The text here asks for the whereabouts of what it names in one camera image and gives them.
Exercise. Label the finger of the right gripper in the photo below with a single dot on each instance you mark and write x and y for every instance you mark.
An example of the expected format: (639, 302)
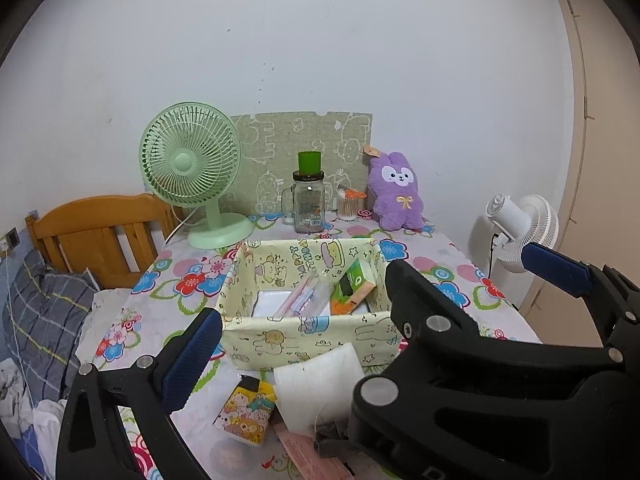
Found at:
(575, 269)
(458, 405)

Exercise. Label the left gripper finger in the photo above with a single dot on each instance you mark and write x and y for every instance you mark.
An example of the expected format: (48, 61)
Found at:
(93, 443)

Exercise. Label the cartoon sticker tissue pack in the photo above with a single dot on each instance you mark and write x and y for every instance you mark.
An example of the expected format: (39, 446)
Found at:
(246, 414)

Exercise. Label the white cloth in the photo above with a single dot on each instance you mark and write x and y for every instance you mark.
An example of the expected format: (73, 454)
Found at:
(318, 391)

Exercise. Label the green orange tissue pack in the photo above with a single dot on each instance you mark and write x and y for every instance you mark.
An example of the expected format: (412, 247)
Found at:
(352, 288)

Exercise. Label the pink paper slip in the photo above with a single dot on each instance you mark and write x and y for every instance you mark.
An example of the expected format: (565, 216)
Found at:
(311, 466)

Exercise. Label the clear plastic pen pouch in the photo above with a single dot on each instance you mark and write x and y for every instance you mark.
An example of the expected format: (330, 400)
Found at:
(310, 298)

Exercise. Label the grey scrunchie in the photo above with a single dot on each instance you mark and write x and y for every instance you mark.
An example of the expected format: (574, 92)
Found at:
(331, 440)

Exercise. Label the beige door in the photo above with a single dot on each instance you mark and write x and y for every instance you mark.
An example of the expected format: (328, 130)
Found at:
(599, 211)

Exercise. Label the white standing fan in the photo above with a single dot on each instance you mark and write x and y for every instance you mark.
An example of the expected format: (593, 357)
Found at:
(531, 219)

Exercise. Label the blue plaid pillow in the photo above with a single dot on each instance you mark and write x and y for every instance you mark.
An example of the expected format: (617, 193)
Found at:
(42, 321)

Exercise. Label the wooden bed headboard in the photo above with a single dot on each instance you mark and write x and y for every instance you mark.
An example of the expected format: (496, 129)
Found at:
(109, 235)

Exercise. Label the yellow cartoon fabric storage box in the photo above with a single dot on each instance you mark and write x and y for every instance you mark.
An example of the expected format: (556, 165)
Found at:
(262, 341)

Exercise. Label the cotton swab jar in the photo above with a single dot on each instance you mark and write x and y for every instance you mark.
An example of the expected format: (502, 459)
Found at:
(348, 203)

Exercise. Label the purple plush bunny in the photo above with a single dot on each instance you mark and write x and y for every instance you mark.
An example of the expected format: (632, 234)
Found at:
(394, 187)

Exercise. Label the green desk fan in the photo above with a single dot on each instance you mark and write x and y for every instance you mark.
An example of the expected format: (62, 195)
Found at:
(190, 155)

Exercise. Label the glass mason jar mug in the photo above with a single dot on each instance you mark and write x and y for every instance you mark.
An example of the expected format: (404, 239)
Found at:
(303, 203)

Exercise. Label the green cup on jar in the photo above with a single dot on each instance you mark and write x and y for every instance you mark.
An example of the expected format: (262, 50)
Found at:
(309, 162)

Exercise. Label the wall power socket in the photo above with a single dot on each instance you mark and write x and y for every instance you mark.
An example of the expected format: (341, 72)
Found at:
(9, 240)

